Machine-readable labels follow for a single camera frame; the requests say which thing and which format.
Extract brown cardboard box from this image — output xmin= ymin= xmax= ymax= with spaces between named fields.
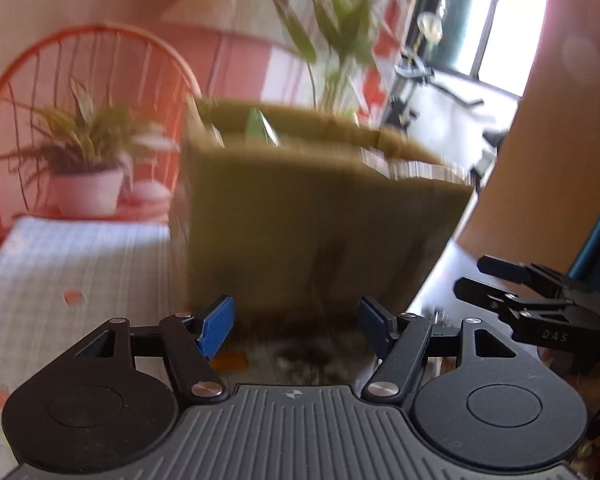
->
xmin=169 ymin=98 xmax=472 ymax=320

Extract green snack bag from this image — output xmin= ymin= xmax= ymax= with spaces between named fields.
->
xmin=245 ymin=107 xmax=280 ymax=146

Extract wooden panel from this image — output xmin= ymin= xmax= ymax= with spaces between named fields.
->
xmin=457 ymin=0 xmax=600 ymax=272

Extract checkered bed sheet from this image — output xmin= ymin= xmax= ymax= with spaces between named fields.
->
xmin=0 ymin=216 xmax=481 ymax=480

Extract black exercise bike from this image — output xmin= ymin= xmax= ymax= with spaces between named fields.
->
xmin=379 ymin=8 xmax=512 ymax=196

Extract printed room backdrop cloth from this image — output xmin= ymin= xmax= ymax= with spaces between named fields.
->
xmin=0 ymin=0 xmax=432 ymax=261

